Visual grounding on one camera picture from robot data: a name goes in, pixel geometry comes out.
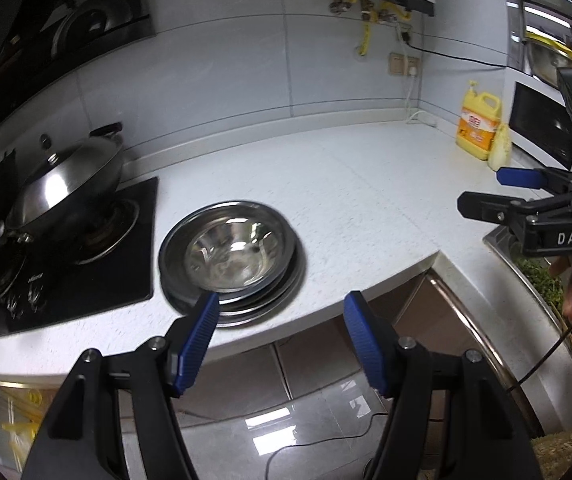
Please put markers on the stainless steel plate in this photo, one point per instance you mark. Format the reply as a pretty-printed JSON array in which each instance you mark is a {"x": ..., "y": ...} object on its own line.
[
  {"x": 247, "y": 310},
  {"x": 183, "y": 233}
]

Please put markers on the yellow detergent bottle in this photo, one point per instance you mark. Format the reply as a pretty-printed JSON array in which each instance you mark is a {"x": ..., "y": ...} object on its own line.
[{"x": 478, "y": 121}]

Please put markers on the beige wall socket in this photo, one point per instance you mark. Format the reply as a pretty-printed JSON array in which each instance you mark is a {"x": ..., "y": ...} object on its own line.
[{"x": 403, "y": 65}]

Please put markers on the black wok with lid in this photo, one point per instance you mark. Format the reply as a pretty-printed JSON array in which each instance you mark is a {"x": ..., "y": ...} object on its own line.
[{"x": 60, "y": 193}]

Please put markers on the yellow bag under counter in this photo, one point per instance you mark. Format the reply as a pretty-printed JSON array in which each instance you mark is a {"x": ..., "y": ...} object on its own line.
[{"x": 26, "y": 409}]

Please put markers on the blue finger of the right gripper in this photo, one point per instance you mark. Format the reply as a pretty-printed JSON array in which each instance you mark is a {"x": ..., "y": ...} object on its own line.
[
  {"x": 522, "y": 178},
  {"x": 489, "y": 207}
]

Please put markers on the small stainless steel bowl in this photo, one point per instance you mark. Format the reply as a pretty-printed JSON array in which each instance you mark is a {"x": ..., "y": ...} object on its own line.
[{"x": 232, "y": 254}]

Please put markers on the black gas stove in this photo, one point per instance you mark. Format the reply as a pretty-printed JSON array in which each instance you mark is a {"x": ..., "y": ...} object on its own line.
[{"x": 106, "y": 267}]

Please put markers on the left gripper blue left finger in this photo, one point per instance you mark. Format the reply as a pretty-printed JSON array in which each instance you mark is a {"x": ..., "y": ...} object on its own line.
[{"x": 189, "y": 338}]

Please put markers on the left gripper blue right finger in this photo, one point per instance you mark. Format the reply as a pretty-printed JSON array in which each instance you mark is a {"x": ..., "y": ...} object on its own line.
[{"x": 374, "y": 340}]

